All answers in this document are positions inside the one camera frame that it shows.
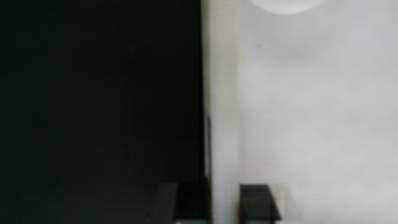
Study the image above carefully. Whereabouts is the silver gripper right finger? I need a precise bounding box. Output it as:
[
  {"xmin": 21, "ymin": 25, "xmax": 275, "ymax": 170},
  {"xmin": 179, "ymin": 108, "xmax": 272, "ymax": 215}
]
[{"xmin": 240, "ymin": 184, "xmax": 283, "ymax": 224}]

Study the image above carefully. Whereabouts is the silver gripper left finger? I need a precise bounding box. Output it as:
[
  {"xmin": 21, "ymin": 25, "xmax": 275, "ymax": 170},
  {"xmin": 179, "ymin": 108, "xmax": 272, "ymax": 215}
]
[{"xmin": 149, "ymin": 182, "xmax": 211, "ymax": 224}]

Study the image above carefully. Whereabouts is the white square table top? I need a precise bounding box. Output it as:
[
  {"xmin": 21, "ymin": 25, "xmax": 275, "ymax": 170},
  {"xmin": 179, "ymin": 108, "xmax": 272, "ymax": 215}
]
[{"xmin": 203, "ymin": 0, "xmax": 398, "ymax": 224}]

